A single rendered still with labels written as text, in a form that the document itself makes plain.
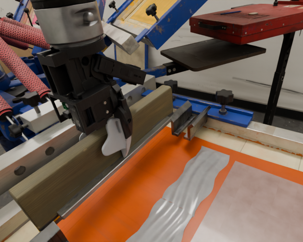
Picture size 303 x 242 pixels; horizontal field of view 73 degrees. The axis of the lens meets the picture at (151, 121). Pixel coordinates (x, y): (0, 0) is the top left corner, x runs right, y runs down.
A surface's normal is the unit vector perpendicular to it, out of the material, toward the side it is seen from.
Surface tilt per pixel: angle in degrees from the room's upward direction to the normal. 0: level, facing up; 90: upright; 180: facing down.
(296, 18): 90
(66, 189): 89
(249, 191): 0
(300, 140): 0
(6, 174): 90
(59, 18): 90
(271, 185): 0
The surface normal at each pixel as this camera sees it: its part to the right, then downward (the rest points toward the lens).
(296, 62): -0.60, 0.50
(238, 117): -0.11, -0.83
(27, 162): 0.80, 0.26
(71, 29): 0.30, 0.51
